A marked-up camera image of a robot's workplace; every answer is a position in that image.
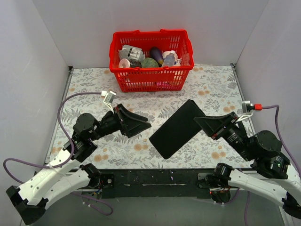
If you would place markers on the black table edge rail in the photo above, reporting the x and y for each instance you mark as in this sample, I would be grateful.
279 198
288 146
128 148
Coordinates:
118 183

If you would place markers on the red plastic shopping basket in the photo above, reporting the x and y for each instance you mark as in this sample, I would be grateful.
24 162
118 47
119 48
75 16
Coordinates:
156 78

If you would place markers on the white paper cup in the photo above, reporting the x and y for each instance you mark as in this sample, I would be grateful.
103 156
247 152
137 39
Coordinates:
124 63

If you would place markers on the white pump bottle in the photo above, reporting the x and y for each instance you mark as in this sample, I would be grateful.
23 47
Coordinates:
178 62

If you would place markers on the green round melon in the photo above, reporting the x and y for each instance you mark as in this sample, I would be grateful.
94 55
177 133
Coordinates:
149 63

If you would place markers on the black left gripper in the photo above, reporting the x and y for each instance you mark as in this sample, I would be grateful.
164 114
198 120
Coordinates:
121 120

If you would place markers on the clear plastic bottle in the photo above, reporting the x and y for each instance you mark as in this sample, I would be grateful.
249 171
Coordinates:
169 60

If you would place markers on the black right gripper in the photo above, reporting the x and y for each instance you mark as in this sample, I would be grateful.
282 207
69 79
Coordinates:
225 126

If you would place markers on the purple eggplant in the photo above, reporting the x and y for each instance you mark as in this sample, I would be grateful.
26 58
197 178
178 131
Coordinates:
156 54

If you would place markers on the crumpled silver foil pouch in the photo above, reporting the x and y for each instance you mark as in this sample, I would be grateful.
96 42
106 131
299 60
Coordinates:
131 52

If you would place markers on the aluminium frame rail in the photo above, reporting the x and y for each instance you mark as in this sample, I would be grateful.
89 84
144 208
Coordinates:
68 94

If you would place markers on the floral table mat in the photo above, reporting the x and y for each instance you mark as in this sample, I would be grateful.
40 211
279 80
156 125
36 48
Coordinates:
152 99

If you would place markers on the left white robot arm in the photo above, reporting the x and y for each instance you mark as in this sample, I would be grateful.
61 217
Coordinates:
66 172

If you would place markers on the black zip tool case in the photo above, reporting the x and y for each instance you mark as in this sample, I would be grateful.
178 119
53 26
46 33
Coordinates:
177 130

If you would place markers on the white bowl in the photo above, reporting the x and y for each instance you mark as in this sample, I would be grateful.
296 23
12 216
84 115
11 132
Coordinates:
166 53

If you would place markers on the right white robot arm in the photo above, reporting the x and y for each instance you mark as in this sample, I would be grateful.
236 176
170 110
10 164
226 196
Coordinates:
264 149

